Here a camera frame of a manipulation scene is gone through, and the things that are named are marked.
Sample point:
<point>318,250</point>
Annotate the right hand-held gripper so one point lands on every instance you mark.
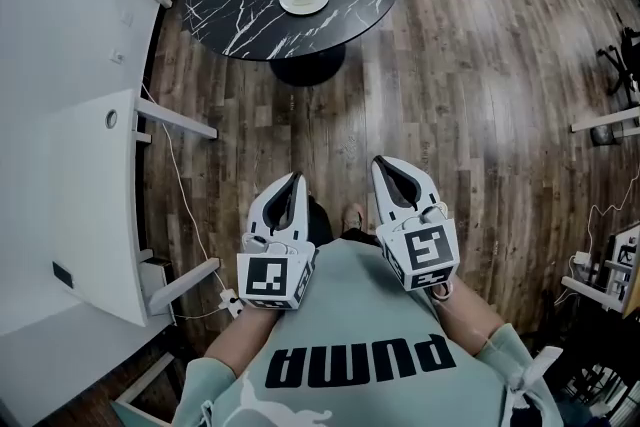
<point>425,252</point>

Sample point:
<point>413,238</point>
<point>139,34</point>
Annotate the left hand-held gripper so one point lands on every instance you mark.
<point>270,277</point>

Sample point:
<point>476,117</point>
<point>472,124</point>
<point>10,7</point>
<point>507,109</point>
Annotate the person's left forearm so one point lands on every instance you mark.
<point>235,340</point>

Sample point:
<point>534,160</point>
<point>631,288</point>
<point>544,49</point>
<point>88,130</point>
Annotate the person's right forearm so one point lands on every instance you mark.
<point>470,320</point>

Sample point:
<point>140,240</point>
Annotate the person's black trousers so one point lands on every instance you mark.
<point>320,220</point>

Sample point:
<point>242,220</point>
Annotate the person's shoe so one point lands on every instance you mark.
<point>352,217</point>

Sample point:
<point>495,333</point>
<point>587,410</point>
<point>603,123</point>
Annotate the white power strip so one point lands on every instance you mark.
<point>231,301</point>

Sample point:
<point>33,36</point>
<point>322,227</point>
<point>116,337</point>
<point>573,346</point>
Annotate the person's green shirt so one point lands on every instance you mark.
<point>360,315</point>

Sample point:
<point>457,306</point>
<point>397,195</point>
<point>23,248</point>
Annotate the grey round bin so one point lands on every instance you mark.
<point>606,136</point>

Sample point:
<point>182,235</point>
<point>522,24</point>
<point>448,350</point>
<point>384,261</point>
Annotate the white desk with grommet hole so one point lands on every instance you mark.
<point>65,205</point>

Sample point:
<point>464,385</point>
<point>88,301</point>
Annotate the black socket panel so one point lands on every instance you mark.
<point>63,274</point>

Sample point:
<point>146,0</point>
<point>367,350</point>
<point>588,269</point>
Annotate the cluttered white desk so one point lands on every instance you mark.
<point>615,275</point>

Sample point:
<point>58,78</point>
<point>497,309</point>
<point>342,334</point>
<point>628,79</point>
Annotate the black office chair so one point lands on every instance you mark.
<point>622,65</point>

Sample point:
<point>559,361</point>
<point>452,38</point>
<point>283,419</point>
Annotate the white wall socket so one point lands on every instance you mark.
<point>117,56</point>

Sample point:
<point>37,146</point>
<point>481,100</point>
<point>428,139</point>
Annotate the white wall switch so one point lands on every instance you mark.
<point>128,17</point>

